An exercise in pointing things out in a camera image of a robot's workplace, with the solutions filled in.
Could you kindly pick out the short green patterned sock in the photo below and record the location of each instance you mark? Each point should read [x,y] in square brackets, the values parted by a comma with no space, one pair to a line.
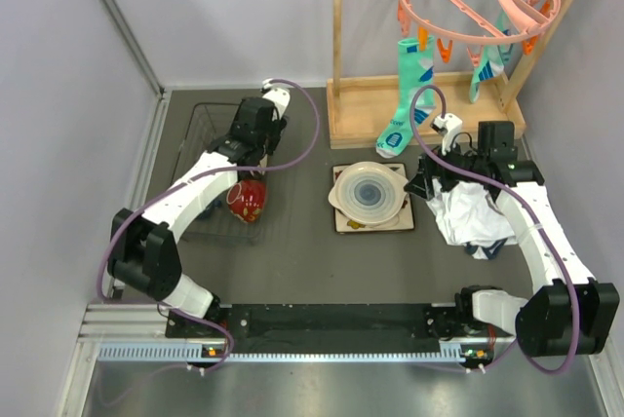
[491,64]

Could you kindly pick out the blue ceramic mug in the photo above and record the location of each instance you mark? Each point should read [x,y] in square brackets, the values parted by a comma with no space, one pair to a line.
[210,209]

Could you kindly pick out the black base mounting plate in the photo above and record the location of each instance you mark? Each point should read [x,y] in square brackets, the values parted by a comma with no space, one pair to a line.
[345,328]

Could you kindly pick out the cream round plate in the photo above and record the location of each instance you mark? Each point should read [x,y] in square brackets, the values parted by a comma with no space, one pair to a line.
[368,193]

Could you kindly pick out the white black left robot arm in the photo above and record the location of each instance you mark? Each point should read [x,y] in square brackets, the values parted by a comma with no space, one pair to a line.
[145,255]

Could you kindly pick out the black wire dish rack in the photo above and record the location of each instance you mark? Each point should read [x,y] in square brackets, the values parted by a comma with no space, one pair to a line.
[208,121]

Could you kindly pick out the long green patterned sock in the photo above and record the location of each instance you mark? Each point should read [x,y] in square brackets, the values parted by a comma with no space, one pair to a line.
[415,70]

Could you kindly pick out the wooden stand with tray base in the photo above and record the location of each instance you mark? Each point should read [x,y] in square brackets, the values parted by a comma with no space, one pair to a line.
[359,108]

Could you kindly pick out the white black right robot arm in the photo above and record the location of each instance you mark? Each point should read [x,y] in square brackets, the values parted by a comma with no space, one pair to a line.
[569,309]

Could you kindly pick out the red floral bowl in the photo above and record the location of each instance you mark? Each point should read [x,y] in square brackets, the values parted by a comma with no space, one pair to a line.
[246,200]

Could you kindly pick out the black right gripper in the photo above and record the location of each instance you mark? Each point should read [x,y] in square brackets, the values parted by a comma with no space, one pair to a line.
[422,183]

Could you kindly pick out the aluminium frame rail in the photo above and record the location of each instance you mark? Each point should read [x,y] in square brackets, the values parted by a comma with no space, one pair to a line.
[319,359]

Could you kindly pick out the pink round clothes hanger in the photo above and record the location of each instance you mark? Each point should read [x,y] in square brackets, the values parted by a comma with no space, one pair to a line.
[476,24]

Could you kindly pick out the white printed t-shirt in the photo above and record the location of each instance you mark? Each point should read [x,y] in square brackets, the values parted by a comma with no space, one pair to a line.
[466,216]

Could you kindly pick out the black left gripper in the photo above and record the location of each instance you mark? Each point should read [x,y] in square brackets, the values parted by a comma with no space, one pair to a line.
[276,129]

